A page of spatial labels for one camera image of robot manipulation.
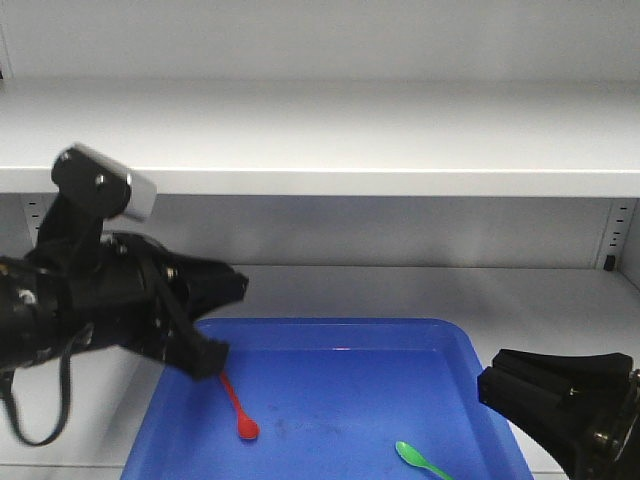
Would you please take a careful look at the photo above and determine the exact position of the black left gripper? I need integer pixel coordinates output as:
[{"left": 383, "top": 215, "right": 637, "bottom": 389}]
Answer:
[{"left": 1, "top": 195, "right": 249, "bottom": 380}]

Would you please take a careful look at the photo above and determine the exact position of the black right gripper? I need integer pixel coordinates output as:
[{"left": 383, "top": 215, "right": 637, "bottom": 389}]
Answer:
[{"left": 477, "top": 349, "right": 639, "bottom": 479}]

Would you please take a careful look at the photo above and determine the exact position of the red plastic spoon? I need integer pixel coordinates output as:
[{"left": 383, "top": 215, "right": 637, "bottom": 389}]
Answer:
[{"left": 219, "top": 372, "right": 260, "bottom": 441}]

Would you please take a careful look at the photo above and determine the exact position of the green plastic spoon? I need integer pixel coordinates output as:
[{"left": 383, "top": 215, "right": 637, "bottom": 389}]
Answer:
[{"left": 394, "top": 441, "right": 453, "bottom": 480}]

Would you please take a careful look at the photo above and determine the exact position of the white cabinet shelf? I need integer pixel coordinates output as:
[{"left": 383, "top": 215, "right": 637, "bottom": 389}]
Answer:
[{"left": 1, "top": 78, "right": 639, "bottom": 198}]

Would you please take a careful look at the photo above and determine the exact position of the blue plastic tray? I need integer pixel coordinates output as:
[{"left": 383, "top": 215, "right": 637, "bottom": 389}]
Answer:
[{"left": 123, "top": 319, "right": 531, "bottom": 479}]

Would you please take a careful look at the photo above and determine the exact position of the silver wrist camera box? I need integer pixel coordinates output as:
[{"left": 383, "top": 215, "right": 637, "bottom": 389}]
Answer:
[{"left": 51, "top": 143, "right": 157, "bottom": 222}]

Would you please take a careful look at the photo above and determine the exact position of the black cable loop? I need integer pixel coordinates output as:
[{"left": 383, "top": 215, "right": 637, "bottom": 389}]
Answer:
[{"left": 0, "top": 324, "right": 94, "bottom": 447}]

